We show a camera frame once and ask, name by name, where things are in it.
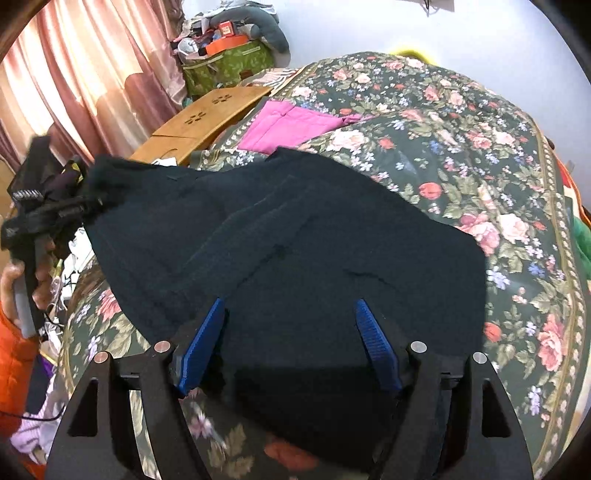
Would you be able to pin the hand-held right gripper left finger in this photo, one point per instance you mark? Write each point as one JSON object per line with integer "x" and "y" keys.
{"x": 201, "y": 350}

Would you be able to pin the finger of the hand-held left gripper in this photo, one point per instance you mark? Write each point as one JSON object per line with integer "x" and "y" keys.
{"x": 74, "y": 206}

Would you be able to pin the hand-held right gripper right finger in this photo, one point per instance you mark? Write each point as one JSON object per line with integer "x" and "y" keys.
{"x": 376, "y": 346}

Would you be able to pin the black pants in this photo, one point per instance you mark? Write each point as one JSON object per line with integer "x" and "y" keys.
{"x": 286, "y": 258}

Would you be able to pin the person's left forearm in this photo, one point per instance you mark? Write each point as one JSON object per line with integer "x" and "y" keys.
{"x": 16, "y": 369}

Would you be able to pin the person's left hand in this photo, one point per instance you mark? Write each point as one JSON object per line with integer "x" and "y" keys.
{"x": 9, "y": 290}

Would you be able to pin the black mesh chair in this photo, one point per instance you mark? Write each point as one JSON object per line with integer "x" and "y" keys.
{"x": 32, "y": 170}

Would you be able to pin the pink curtain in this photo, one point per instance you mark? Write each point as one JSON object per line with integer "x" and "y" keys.
{"x": 83, "y": 78}

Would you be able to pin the wooden lap desk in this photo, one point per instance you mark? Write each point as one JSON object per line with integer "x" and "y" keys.
{"x": 203, "y": 120}

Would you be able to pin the floral blanket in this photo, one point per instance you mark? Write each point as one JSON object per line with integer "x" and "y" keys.
{"x": 485, "y": 184}

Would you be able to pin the green storage box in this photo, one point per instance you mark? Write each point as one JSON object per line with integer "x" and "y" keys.
{"x": 226, "y": 67}

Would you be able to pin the orange box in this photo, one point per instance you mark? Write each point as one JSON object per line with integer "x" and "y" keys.
{"x": 226, "y": 44}

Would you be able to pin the pink cloth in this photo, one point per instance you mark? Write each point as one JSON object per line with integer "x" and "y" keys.
{"x": 291, "y": 124}

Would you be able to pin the striped cloth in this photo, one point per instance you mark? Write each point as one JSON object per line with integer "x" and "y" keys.
{"x": 277, "y": 76}

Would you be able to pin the yellow foam tube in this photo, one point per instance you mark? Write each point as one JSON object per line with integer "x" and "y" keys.
{"x": 411, "y": 50}

